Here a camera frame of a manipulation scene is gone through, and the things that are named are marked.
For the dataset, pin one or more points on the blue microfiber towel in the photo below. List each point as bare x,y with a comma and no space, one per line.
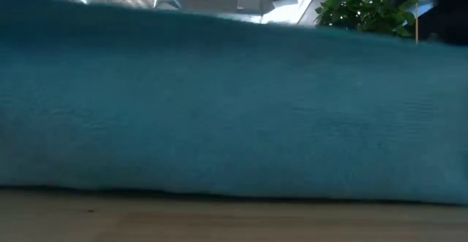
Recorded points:
219,106

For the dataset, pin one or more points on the green leafy plant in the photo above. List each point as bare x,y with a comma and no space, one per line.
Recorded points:
362,8

